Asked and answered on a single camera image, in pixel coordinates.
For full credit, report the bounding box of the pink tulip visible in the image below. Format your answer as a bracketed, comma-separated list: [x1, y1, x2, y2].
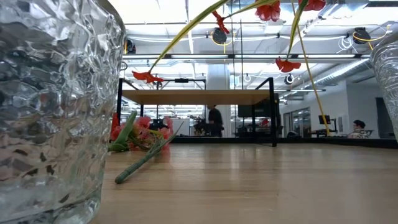
[108, 110, 138, 153]

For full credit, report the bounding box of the pink flower spray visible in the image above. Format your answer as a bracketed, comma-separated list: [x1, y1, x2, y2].
[114, 114, 185, 185]

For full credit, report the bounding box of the red flower spray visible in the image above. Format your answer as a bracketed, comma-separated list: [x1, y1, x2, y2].
[131, 0, 326, 84]

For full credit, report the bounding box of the diamond-pattern glass vase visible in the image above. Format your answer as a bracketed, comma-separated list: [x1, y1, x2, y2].
[0, 0, 127, 224]

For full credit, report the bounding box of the ribbed glass vase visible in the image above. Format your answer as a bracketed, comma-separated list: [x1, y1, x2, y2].
[369, 23, 398, 141]

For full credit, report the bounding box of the person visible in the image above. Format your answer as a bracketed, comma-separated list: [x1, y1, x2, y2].
[207, 105, 224, 138]
[347, 119, 374, 139]

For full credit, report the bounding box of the large black screen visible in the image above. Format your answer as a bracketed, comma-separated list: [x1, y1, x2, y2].
[238, 104, 271, 118]

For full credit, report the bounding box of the long ceiling light fixture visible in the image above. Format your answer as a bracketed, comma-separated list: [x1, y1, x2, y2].
[123, 53, 373, 60]

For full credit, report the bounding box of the wooden shelf with black frame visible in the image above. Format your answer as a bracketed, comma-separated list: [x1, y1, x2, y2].
[116, 77, 279, 147]

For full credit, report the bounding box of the yellow hanging cable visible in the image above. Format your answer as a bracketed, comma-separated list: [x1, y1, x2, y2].
[290, 0, 331, 137]

